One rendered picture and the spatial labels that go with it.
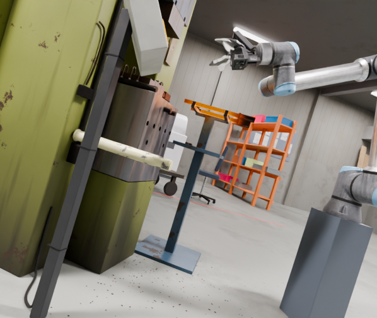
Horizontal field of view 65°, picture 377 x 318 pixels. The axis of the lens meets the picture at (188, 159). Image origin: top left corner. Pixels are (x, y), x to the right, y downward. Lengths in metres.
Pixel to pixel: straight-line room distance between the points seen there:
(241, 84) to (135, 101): 7.50
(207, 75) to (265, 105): 1.96
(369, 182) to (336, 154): 9.11
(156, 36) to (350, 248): 1.38
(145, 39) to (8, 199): 0.90
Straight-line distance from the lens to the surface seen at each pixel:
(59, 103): 1.32
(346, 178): 1.75
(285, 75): 1.35
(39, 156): 1.35
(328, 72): 1.63
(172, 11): 1.62
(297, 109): 9.75
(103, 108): 1.03
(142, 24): 0.92
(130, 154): 1.19
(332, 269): 1.73
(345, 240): 1.72
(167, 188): 4.27
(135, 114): 1.46
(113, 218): 1.49
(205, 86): 8.45
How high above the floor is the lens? 0.69
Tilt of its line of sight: 1 degrees down
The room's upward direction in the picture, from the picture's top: 17 degrees clockwise
